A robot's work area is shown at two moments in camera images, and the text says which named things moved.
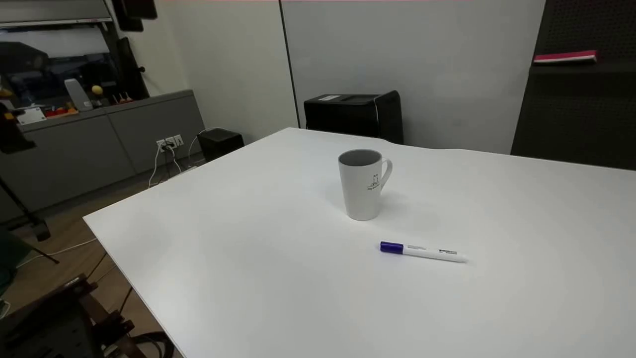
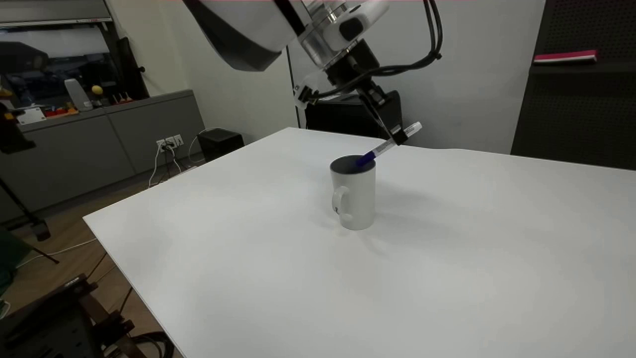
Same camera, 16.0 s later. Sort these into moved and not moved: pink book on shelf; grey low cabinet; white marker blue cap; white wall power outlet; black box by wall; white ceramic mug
Moved: white ceramic mug; white marker blue cap
Not moved: pink book on shelf; grey low cabinet; white wall power outlet; black box by wall
